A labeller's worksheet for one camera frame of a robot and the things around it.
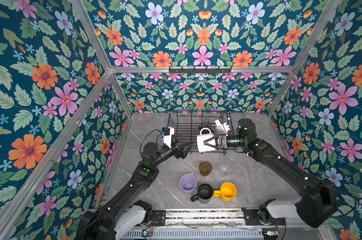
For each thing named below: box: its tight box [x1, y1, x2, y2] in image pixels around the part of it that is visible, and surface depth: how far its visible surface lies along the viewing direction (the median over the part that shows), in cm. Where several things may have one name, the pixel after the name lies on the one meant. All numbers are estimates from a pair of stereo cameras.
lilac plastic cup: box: [179, 173, 197, 196], surface depth 77 cm
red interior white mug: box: [196, 127, 216, 153], surface depth 67 cm
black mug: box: [190, 183, 214, 204], surface depth 77 cm
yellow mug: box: [213, 182, 237, 203], surface depth 79 cm
